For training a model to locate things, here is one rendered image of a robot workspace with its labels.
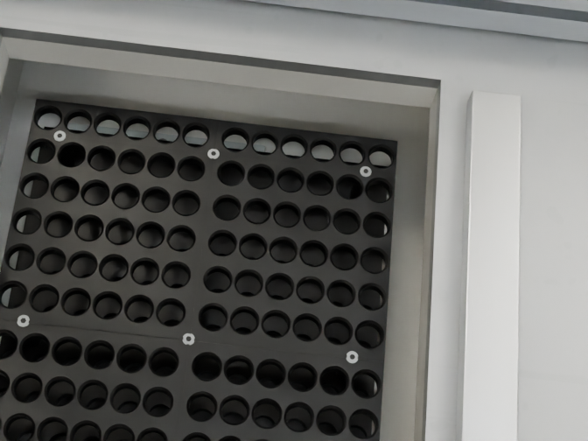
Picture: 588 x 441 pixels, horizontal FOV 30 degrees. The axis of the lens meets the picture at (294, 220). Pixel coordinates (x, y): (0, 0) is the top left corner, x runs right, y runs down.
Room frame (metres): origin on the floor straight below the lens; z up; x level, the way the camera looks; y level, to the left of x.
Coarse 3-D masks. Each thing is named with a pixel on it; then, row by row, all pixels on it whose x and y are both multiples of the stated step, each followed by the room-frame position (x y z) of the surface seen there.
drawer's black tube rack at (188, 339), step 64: (64, 192) 0.20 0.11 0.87; (128, 192) 0.21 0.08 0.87; (192, 192) 0.21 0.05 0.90; (256, 192) 0.21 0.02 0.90; (320, 192) 0.23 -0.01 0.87; (384, 192) 0.24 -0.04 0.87; (64, 256) 0.16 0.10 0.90; (128, 256) 0.17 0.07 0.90; (192, 256) 0.17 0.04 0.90; (256, 256) 0.19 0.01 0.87; (320, 256) 0.20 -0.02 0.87; (384, 256) 0.19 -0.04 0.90; (0, 320) 0.13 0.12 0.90; (64, 320) 0.13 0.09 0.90; (128, 320) 0.14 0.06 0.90; (192, 320) 0.14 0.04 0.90; (256, 320) 0.15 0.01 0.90; (320, 320) 0.16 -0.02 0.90; (384, 320) 0.16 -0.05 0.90; (0, 384) 0.11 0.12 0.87; (64, 384) 0.11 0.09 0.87; (128, 384) 0.11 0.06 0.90; (192, 384) 0.12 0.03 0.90; (256, 384) 0.12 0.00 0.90; (320, 384) 0.13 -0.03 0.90
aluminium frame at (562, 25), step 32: (256, 0) 0.28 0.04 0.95; (288, 0) 0.29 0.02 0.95; (320, 0) 0.29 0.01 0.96; (352, 0) 0.29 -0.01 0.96; (384, 0) 0.29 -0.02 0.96; (416, 0) 0.29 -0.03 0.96; (448, 0) 0.30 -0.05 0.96; (480, 0) 0.30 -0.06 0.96; (512, 0) 0.29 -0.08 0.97; (544, 0) 0.30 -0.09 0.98; (576, 0) 0.30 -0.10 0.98; (512, 32) 0.30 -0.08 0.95; (544, 32) 0.30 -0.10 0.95; (576, 32) 0.30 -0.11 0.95
